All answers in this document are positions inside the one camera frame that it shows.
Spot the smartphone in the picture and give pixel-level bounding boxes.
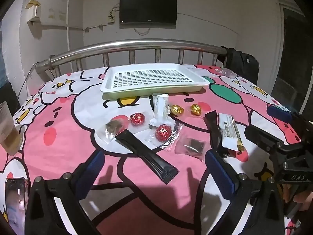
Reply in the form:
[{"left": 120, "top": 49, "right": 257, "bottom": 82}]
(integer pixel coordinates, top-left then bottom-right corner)
[{"left": 5, "top": 177, "right": 31, "bottom": 235}]

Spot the crumpled clear plastic wrapper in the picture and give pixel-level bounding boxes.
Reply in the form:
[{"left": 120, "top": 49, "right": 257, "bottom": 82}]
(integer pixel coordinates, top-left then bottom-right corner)
[{"left": 218, "top": 68, "right": 236, "bottom": 77}]

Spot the white gold-ended snack packet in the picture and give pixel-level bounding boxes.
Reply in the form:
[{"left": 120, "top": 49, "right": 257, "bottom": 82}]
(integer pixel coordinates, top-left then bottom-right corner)
[{"left": 217, "top": 113, "right": 246, "bottom": 152}]

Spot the dark doorway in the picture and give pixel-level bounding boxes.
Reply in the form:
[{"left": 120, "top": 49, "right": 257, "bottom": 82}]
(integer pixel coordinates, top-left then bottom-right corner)
[{"left": 270, "top": 5, "right": 313, "bottom": 120}]

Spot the red foil candy clear wrapper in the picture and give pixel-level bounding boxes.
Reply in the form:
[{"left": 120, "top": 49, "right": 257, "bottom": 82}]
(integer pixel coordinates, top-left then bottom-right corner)
[{"left": 144, "top": 122, "right": 184, "bottom": 150}]

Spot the dark object beside bed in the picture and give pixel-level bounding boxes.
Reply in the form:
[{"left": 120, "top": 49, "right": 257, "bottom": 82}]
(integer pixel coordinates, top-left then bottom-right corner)
[{"left": 0, "top": 81, "right": 21, "bottom": 114}]

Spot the long black stick packet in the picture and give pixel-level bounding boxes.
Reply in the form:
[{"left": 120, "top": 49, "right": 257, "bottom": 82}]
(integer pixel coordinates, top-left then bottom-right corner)
[{"left": 115, "top": 129, "right": 180, "bottom": 185}]

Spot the short black stick packet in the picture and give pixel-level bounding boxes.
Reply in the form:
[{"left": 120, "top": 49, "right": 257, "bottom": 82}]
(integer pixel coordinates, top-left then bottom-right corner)
[{"left": 204, "top": 111, "right": 230, "bottom": 157}]

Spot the beige wall box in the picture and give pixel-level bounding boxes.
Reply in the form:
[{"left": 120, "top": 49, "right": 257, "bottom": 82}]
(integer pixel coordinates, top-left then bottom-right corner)
[{"left": 27, "top": 0, "right": 42, "bottom": 26}]

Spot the gold foil candy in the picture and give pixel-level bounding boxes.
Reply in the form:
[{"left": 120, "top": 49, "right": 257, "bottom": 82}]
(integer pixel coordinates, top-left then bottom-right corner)
[
  {"left": 170, "top": 104, "right": 184, "bottom": 115},
  {"left": 189, "top": 103, "right": 202, "bottom": 115}
]

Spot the metal bed frame rail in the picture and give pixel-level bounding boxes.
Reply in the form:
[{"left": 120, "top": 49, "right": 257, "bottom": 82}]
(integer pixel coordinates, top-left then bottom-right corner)
[{"left": 34, "top": 39, "right": 228, "bottom": 79}]

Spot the clear packet dark snack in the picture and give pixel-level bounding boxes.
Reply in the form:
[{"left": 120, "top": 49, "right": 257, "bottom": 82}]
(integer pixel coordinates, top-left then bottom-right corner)
[
  {"left": 96, "top": 118, "right": 129, "bottom": 145},
  {"left": 175, "top": 137, "right": 208, "bottom": 162}
]

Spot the white perforated plastic tray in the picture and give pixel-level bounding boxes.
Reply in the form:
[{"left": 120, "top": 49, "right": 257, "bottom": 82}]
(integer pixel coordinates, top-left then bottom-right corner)
[{"left": 101, "top": 63, "right": 210, "bottom": 101}]

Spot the clear plastic cup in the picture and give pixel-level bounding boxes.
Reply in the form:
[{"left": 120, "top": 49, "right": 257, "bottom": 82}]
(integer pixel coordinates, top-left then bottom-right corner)
[{"left": 0, "top": 101, "right": 23, "bottom": 156}]

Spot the white wall pipe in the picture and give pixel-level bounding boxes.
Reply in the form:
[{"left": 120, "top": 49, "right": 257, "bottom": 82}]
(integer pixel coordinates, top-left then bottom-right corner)
[{"left": 65, "top": 0, "right": 74, "bottom": 72}]

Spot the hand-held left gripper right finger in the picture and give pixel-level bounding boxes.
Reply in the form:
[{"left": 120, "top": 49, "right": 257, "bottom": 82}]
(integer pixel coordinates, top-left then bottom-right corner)
[{"left": 205, "top": 149, "right": 285, "bottom": 235}]

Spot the plain white snack packet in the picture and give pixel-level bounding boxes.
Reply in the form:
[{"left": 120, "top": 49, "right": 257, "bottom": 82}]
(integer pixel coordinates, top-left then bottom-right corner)
[{"left": 149, "top": 93, "right": 173, "bottom": 129}]

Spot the pink cartoon printed blanket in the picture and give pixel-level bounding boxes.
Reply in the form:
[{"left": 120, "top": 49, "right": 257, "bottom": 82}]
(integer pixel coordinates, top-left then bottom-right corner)
[{"left": 0, "top": 64, "right": 313, "bottom": 235}]

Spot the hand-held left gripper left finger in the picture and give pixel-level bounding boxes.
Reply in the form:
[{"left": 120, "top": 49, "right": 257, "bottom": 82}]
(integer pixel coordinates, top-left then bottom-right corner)
[{"left": 24, "top": 149, "right": 105, "bottom": 235}]

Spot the black bag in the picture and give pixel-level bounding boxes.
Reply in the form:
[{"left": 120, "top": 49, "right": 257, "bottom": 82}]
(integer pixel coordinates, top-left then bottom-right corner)
[{"left": 220, "top": 46, "right": 260, "bottom": 85}]

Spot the black wall television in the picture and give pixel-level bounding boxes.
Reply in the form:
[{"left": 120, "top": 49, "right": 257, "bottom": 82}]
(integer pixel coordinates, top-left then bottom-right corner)
[{"left": 119, "top": 0, "right": 178, "bottom": 26}]

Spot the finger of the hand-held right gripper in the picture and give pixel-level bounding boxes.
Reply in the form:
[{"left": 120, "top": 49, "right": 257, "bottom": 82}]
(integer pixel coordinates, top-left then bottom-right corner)
[
  {"left": 267, "top": 105, "right": 311, "bottom": 134},
  {"left": 244, "top": 125, "right": 305, "bottom": 153}
]

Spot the person's right hand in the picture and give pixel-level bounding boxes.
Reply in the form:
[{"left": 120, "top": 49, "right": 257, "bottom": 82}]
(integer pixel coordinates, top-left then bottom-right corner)
[{"left": 282, "top": 183, "right": 313, "bottom": 212}]

